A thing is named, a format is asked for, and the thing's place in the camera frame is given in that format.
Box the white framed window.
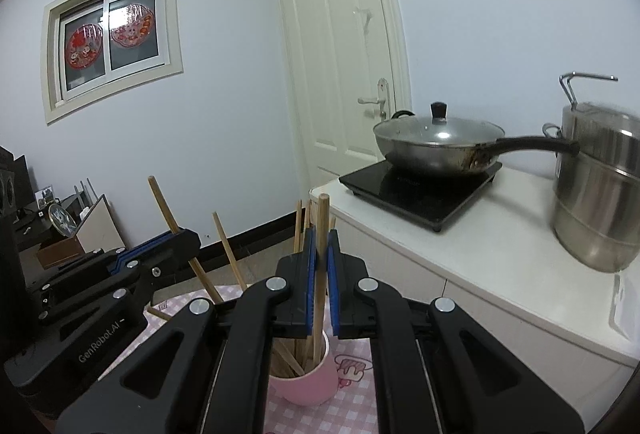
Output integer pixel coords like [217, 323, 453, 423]
[41, 0, 184, 125]

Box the pink cup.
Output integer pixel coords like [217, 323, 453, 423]
[269, 328, 342, 408]

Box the white door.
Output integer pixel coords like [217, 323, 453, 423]
[273, 0, 412, 196]

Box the bunch of wooden chopsticks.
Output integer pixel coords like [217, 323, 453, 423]
[212, 198, 321, 377]

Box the white leaning board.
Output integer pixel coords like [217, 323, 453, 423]
[75, 194, 127, 256]

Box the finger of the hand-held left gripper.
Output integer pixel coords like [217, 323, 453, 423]
[37, 270, 170, 327]
[30, 228, 202, 297]

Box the red paper window decoration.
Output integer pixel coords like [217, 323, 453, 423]
[64, 23, 104, 71]
[110, 4, 154, 47]

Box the stainless steel stock pot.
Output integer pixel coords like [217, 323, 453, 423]
[542, 71, 640, 273]

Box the brown wooden box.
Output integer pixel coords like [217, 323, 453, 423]
[36, 234, 86, 271]

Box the black induction cooktop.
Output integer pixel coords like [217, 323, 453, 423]
[338, 161, 503, 233]

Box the silver door handle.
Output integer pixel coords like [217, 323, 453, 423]
[357, 78, 389, 120]

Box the white cabinet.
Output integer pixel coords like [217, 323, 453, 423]
[308, 163, 640, 387]

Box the pink checkered printed tablecloth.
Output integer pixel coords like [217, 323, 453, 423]
[145, 284, 382, 434]

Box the decorative plate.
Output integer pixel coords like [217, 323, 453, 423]
[47, 203, 77, 236]

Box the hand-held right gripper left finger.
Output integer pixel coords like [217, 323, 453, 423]
[54, 228, 318, 434]

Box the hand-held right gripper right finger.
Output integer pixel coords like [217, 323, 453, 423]
[326, 230, 584, 434]

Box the steel wok with black handle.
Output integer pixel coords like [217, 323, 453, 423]
[373, 114, 581, 180]

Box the clear door hook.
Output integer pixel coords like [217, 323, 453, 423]
[354, 6, 377, 31]

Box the glass wok lid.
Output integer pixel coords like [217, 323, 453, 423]
[375, 101, 505, 147]

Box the black speaker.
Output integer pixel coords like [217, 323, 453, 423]
[0, 145, 32, 227]

